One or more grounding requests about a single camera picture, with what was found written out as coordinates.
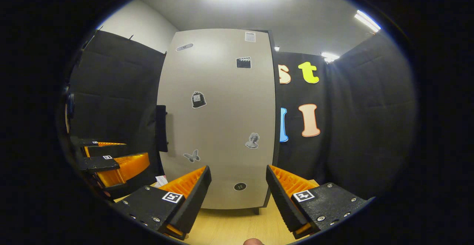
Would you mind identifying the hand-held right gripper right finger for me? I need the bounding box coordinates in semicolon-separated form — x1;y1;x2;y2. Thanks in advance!
266;165;374;239

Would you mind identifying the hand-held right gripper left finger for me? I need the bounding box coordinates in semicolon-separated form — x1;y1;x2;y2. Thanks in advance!
111;165;212;241

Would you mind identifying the grey cabinet door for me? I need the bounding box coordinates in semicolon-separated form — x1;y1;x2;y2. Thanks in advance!
157;28;276;210

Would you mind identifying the black backdrop cloth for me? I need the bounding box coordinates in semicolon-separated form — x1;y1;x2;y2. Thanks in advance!
65;28;419;201

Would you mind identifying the black door handle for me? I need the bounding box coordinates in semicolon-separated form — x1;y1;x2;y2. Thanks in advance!
156;105;169;153

